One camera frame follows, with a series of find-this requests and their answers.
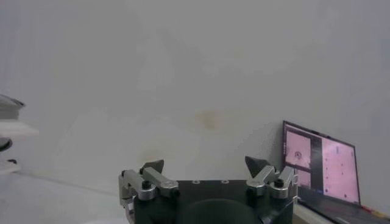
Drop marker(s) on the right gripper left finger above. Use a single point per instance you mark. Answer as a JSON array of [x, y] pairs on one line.
[[161, 182]]

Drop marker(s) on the white electric cooking pot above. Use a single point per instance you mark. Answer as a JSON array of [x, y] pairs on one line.
[[15, 129]]

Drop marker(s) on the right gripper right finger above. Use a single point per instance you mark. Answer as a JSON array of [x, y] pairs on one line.
[[263, 175]]

